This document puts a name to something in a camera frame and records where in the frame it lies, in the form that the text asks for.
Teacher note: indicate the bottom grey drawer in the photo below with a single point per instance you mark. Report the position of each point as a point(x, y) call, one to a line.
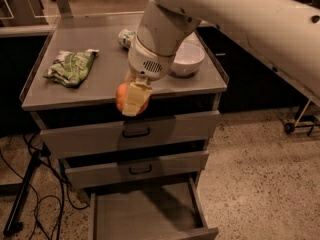
point(165, 208)

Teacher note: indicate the white bowl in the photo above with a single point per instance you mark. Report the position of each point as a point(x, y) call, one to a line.
point(188, 60)

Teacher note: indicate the orange fruit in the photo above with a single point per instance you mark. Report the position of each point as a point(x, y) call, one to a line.
point(120, 97)

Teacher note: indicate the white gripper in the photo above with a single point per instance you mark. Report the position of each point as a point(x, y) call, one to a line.
point(148, 64)

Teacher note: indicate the green chip bag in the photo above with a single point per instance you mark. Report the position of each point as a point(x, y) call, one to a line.
point(70, 69)

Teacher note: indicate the black stand pole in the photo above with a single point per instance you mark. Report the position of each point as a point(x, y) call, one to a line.
point(13, 225)

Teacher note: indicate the middle grey drawer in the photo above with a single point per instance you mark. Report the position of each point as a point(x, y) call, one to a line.
point(112, 173)

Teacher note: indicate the top grey drawer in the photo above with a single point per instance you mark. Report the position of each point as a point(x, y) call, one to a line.
point(125, 135)

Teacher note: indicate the crushed soda can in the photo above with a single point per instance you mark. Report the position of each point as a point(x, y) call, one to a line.
point(125, 38)

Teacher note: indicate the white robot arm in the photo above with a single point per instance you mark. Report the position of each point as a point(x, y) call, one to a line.
point(283, 34)

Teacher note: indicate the grey drawer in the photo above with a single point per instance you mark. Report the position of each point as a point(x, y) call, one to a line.
point(112, 173)
point(165, 208)
point(125, 135)

